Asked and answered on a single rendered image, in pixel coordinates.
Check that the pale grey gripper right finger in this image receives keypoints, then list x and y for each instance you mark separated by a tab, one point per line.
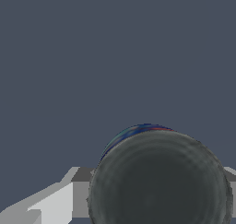
232	178

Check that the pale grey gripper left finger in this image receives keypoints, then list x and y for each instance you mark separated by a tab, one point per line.
58	200

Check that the grey can with blue label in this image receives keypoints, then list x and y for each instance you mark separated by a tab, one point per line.
159	178

